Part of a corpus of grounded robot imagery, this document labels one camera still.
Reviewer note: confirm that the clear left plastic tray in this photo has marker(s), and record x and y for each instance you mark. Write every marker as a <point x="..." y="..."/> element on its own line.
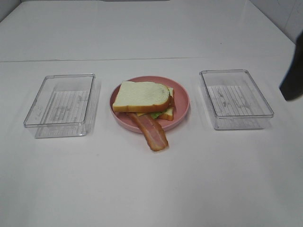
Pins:
<point x="63" y="107"/>

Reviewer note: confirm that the pink round plate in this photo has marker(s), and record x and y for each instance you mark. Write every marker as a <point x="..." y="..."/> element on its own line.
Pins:
<point x="181" y="99"/>

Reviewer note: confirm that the tray bacon strip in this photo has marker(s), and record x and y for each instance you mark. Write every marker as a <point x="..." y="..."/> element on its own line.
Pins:
<point x="152" y="131"/>
<point x="171" y="102"/>

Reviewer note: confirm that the green lettuce leaf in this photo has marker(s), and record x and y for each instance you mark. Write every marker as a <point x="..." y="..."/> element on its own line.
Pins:
<point x="155" y="115"/>

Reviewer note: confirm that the clear plastic tray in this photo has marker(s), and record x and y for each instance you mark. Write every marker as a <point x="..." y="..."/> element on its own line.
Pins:
<point x="63" y="107"/>
<point x="234" y="101"/>

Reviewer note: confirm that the tray bread slice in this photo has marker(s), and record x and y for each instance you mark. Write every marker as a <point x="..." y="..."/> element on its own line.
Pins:
<point x="141" y="97"/>

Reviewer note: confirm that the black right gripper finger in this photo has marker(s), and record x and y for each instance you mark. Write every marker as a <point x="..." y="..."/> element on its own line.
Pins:
<point x="292" y="84"/>

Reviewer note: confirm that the clear right plastic tray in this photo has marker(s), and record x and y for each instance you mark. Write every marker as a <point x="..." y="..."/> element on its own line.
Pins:
<point x="234" y="101"/>

